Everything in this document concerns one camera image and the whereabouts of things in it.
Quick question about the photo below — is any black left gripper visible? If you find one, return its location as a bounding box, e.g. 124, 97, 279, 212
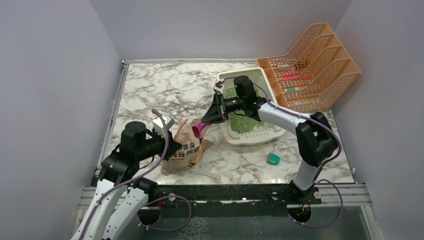
137, 127, 184, 161

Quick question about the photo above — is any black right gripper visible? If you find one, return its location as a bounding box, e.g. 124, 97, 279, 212
201, 92, 246, 126

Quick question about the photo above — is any magenta plastic litter scoop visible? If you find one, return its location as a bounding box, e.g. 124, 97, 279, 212
191, 122, 210, 139

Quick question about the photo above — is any orange cat litter bag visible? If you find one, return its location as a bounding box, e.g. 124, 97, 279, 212
160, 118, 214, 176

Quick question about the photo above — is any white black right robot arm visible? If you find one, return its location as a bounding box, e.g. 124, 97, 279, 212
192, 75, 341, 204

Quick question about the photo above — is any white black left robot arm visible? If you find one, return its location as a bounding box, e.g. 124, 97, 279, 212
72, 115, 182, 240

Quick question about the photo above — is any green cat litter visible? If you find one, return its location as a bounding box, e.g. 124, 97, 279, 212
225, 86, 267, 134

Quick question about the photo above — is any white plastic litter box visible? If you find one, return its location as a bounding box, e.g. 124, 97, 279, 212
211, 67, 286, 146

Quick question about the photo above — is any small green box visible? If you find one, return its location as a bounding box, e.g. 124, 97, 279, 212
266, 153, 280, 166

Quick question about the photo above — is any green marker pen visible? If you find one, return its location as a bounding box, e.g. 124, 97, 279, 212
283, 87, 301, 92

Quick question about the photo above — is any pink marker pen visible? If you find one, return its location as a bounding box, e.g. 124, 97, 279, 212
282, 74, 312, 80

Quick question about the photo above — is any orange mesh file organizer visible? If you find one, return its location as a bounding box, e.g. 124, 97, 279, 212
256, 22, 361, 113

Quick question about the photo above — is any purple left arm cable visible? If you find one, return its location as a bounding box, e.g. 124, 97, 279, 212
77, 109, 193, 240

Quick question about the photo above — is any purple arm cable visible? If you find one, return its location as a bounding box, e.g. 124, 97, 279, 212
77, 109, 193, 240
218, 76, 344, 229

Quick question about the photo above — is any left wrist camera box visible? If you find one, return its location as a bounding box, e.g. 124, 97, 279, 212
152, 114, 175, 137

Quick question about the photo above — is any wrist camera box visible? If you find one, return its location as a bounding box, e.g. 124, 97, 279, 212
212, 79, 225, 95
152, 114, 175, 137

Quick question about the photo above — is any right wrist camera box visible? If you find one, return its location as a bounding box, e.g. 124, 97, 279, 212
212, 79, 225, 95

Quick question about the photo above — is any black metal base rail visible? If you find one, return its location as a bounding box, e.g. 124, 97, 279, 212
138, 183, 322, 218

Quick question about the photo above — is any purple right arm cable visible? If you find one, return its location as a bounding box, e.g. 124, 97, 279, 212
218, 76, 344, 229

